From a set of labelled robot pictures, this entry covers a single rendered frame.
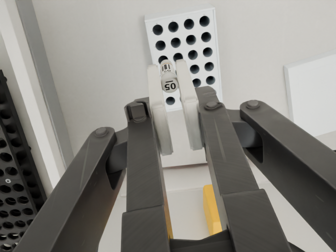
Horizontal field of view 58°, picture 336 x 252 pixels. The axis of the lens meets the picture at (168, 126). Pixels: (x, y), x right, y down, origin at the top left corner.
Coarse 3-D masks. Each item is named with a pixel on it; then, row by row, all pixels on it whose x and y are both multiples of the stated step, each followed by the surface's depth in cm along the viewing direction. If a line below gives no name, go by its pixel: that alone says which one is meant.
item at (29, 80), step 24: (0, 0) 25; (24, 0) 28; (0, 24) 26; (24, 24) 28; (0, 48) 32; (24, 48) 28; (24, 72) 28; (48, 72) 33; (24, 96) 29; (48, 96) 32; (24, 120) 36; (48, 120) 32; (48, 144) 32; (48, 168) 33; (48, 192) 42
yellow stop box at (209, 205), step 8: (208, 184) 43; (208, 192) 41; (208, 200) 40; (208, 208) 39; (216, 208) 38; (208, 216) 39; (216, 216) 37; (208, 224) 40; (216, 224) 37; (216, 232) 37
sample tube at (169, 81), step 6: (168, 60) 25; (162, 66) 23; (168, 66) 23; (162, 72) 22; (168, 72) 25; (174, 72) 23; (162, 78) 21; (168, 78) 21; (174, 78) 21; (162, 84) 21; (168, 84) 21; (174, 84) 21; (168, 90) 21; (174, 90) 21
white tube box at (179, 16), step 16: (144, 16) 38; (160, 16) 36; (176, 16) 36; (192, 16) 36; (208, 16) 36; (160, 32) 38; (176, 32) 37; (192, 32) 37; (208, 32) 39; (160, 48) 39; (176, 48) 38; (192, 48) 38; (208, 48) 40; (192, 64) 39; (208, 64) 41; (192, 80) 43; (208, 80) 42; (176, 96) 41
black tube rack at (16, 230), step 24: (0, 72) 31; (0, 96) 32; (0, 120) 30; (0, 144) 31; (24, 144) 34; (0, 168) 32; (24, 168) 36; (0, 192) 34; (24, 192) 34; (0, 216) 35; (24, 216) 35; (0, 240) 37
